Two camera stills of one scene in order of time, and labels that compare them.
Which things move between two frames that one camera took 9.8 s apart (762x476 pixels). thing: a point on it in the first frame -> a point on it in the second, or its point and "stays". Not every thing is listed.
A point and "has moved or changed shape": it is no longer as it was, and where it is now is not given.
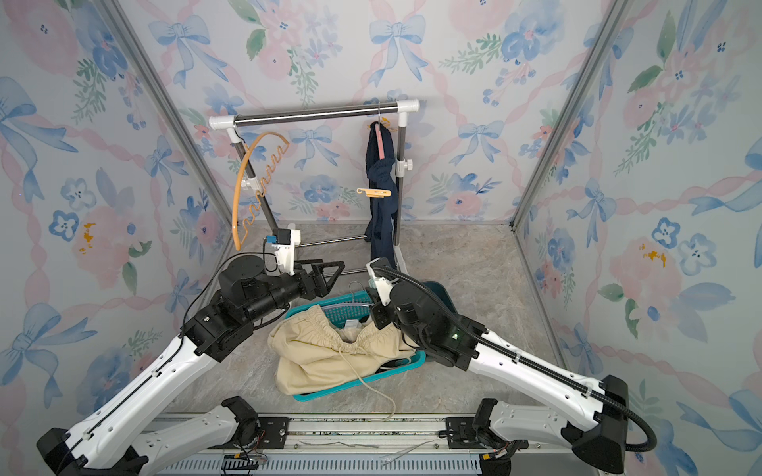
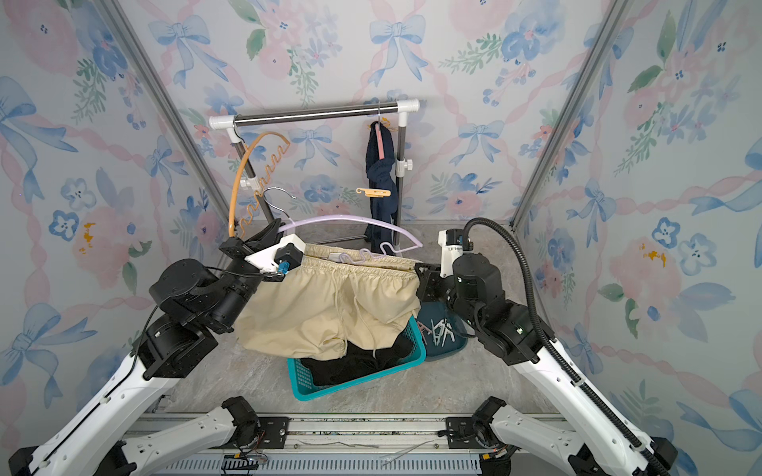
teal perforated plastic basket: x=349 y=307 -> x=305 y=388
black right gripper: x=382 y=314 -> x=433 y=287
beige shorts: x=312 y=356 has moved or changed shape
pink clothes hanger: x=379 y=136 stays
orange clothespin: x=373 y=192 stays
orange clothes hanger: x=275 y=162 stays
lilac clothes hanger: x=352 y=301 -> x=416 y=244
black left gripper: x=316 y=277 -> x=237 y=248
